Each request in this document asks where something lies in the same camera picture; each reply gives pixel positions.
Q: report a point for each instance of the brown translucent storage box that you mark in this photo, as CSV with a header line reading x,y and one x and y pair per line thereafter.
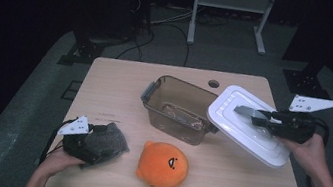
x,y
175,90

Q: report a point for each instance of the black stand base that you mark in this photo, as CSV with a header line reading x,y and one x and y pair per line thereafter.
x,y
305,83
88,51

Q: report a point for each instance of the orange plush toy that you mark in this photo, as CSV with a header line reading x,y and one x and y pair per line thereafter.
x,y
163,167

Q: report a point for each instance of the white metal frame stand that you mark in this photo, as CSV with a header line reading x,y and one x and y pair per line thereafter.
x,y
231,1

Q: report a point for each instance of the person's right hand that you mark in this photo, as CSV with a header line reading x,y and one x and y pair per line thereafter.
x,y
308,156

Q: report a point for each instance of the grey fuzzy cloth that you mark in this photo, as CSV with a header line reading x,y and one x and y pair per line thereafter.
x,y
109,143

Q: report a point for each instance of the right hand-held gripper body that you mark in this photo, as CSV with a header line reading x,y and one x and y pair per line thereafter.
x,y
294,127

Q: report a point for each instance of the person's left hand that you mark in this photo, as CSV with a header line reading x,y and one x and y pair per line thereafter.
x,y
57,164

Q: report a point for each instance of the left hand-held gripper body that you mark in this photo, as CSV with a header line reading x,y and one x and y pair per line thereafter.
x,y
73,144

